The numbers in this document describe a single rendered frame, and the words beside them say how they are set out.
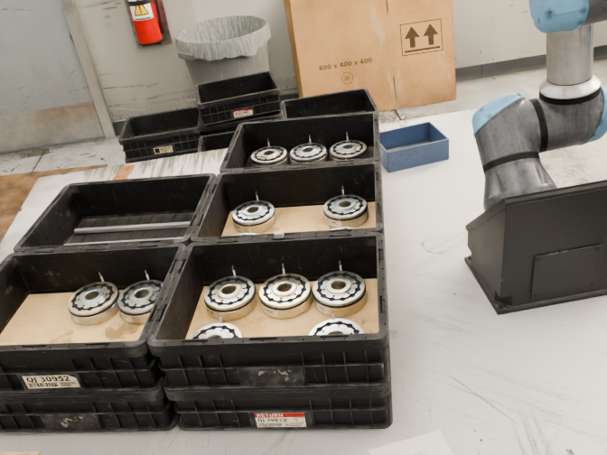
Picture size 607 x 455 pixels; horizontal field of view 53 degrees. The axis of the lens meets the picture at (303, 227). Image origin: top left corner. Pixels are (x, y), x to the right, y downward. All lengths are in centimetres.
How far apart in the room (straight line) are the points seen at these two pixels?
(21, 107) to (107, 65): 66
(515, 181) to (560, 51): 26
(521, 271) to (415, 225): 41
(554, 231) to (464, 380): 34
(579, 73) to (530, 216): 30
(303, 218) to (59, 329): 59
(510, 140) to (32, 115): 368
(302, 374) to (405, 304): 41
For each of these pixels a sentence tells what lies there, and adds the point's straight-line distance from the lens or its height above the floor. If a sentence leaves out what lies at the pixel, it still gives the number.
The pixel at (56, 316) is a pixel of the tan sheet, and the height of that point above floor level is 83.
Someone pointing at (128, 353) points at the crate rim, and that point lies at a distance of 107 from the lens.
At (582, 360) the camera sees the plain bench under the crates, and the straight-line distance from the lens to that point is 129.
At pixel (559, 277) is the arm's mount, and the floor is 77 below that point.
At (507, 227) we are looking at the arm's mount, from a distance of 122.
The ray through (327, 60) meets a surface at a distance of 402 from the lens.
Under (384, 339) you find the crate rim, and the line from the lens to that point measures 97.
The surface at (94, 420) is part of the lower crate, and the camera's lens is 124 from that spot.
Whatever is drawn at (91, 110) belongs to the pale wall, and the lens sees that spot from 442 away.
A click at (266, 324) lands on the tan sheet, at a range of 117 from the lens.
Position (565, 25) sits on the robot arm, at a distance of 85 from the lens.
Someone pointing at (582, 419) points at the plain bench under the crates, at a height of 70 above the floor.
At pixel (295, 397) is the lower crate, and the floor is 80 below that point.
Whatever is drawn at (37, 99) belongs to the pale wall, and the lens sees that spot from 448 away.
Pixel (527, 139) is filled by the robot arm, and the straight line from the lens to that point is 132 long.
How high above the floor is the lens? 160
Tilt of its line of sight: 33 degrees down
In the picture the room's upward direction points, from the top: 9 degrees counter-clockwise
